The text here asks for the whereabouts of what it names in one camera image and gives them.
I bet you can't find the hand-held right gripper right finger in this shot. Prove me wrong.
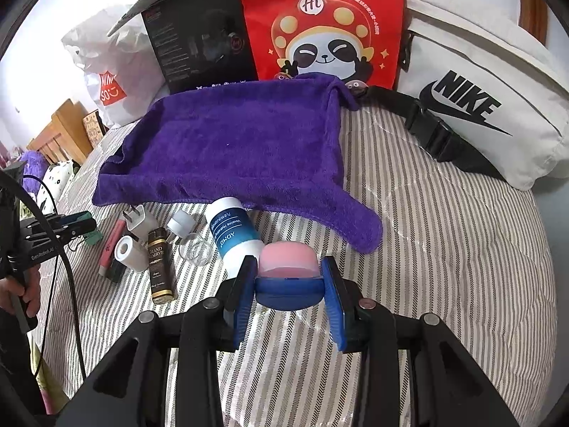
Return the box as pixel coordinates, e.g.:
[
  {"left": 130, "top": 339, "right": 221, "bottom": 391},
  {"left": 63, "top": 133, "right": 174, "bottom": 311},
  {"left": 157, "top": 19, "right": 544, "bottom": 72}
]
[{"left": 321, "top": 255, "right": 521, "bottom": 427}]

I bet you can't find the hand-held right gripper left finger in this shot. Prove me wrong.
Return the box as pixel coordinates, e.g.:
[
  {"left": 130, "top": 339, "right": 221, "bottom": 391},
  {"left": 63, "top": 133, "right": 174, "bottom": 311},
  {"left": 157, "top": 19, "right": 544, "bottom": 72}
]
[{"left": 55, "top": 255, "right": 261, "bottom": 427}]

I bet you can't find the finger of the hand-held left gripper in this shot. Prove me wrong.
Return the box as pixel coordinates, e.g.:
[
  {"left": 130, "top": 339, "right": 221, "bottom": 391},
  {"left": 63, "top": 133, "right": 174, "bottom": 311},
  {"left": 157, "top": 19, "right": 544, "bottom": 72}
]
[
  {"left": 26, "top": 212, "right": 96, "bottom": 233},
  {"left": 26, "top": 227, "right": 99, "bottom": 251}
]

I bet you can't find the green binder clip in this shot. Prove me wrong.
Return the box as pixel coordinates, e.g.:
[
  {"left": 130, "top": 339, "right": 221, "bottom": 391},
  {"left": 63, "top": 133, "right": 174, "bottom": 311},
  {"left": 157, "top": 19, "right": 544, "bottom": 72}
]
[{"left": 67, "top": 220, "right": 102, "bottom": 250}]

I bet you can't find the pink utility knife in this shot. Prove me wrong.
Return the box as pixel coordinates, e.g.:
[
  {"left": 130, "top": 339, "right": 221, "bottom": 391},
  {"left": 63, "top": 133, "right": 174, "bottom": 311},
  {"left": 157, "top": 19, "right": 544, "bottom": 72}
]
[{"left": 99, "top": 219, "right": 126, "bottom": 277}]

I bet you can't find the white lotion bottle blue label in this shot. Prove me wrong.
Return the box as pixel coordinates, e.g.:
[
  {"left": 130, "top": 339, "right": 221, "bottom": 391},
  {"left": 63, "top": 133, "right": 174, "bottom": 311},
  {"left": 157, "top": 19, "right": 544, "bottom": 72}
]
[{"left": 204, "top": 197, "right": 264, "bottom": 278}]

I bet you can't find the black tube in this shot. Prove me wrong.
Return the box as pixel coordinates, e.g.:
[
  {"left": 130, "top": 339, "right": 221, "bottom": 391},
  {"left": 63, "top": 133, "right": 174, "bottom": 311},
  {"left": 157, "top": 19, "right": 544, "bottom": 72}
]
[{"left": 107, "top": 255, "right": 128, "bottom": 284}]

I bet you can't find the clear glass jar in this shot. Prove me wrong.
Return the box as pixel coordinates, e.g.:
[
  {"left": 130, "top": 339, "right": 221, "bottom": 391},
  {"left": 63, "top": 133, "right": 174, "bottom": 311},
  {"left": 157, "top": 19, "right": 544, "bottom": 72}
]
[{"left": 179, "top": 231, "right": 214, "bottom": 264}]

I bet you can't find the white charger plug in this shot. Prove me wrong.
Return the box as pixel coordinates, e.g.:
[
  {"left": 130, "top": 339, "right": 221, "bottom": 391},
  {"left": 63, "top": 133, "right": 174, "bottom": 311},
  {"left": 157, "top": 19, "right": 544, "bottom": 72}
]
[{"left": 126, "top": 205, "right": 159, "bottom": 237}]

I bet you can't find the small white round charger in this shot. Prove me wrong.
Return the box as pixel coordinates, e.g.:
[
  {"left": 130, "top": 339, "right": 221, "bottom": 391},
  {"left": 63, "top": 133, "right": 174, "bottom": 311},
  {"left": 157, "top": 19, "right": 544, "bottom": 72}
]
[{"left": 166, "top": 210, "right": 195, "bottom": 238}]

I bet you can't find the person's left hand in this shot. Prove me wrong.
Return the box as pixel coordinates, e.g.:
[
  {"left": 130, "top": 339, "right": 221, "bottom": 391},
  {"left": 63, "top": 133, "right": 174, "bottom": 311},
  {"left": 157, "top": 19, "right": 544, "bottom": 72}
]
[{"left": 0, "top": 273, "right": 43, "bottom": 322}]

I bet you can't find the white spotted plush toy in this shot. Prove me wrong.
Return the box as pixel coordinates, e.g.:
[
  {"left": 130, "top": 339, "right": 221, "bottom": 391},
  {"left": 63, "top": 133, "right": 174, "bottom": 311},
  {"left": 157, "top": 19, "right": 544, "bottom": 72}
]
[{"left": 36, "top": 160, "right": 81, "bottom": 214}]

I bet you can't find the purple plush toy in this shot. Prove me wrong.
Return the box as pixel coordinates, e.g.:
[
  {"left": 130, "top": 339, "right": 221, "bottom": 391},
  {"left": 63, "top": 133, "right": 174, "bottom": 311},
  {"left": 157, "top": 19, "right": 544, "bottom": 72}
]
[{"left": 18, "top": 149, "right": 50, "bottom": 197}]

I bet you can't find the white cylinder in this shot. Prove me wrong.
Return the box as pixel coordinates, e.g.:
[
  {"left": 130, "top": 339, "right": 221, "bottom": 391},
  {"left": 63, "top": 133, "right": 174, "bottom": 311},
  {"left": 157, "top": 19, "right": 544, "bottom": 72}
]
[{"left": 114, "top": 236, "right": 150, "bottom": 272}]

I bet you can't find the wooden headboard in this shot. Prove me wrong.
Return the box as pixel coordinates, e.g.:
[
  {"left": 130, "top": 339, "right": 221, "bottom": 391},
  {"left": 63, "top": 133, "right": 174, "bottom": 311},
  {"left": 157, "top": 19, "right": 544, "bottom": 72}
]
[{"left": 27, "top": 98, "right": 95, "bottom": 166}]

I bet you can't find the brown bottle with gold cap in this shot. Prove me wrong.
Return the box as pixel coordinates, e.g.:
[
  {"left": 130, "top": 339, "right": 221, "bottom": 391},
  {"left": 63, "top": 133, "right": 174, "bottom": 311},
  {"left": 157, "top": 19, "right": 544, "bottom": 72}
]
[{"left": 147, "top": 228, "right": 178, "bottom": 306}]

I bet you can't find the small patterned box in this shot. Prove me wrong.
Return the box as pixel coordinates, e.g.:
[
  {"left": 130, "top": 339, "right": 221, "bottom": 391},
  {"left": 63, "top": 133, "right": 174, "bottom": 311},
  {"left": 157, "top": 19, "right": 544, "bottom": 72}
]
[{"left": 82, "top": 109, "right": 110, "bottom": 146}]

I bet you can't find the striped bed quilt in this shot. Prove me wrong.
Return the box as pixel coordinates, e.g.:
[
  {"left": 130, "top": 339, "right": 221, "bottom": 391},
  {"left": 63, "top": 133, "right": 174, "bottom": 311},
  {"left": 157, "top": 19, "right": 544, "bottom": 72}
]
[{"left": 27, "top": 98, "right": 569, "bottom": 427}]

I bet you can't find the purple towel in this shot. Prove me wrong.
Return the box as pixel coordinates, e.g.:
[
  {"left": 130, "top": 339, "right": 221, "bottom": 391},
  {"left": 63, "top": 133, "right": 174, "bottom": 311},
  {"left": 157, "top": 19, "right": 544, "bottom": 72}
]
[{"left": 91, "top": 72, "right": 384, "bottom": 256}]

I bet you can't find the white plastic shopping bag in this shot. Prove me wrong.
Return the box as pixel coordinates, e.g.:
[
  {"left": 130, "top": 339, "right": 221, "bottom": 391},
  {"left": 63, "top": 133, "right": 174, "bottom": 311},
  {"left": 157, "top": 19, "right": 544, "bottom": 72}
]
[{"left": 61, "top": 20, "right": 172, "bottom": 127}]

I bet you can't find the black headphone box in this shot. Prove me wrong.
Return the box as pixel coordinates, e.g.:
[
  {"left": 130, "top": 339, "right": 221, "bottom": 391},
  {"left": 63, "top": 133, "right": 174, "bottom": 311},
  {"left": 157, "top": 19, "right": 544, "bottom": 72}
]
[{"left": 107, "top": 0, "right": 259, "bottom": 95}]

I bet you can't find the red panda print bag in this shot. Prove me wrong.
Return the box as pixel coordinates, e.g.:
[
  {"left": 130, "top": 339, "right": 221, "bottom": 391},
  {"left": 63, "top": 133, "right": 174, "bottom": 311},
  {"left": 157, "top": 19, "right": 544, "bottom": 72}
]
[{"left": 234, "top": 0, "right": 405, "bottom": 92}]

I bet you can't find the white waist bag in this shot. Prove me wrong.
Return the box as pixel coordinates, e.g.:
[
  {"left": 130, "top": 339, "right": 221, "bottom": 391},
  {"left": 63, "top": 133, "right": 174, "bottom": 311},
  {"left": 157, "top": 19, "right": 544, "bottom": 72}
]
[{"left": 362, "top": 0, "right": 569, "bottom": 192}]

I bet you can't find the wooden post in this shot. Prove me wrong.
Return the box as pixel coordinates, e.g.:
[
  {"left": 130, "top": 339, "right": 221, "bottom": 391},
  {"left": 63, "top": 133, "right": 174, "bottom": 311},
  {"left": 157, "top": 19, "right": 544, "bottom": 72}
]
[{"left": 517, "top": 0, "right": 548, "bottom": 42}]

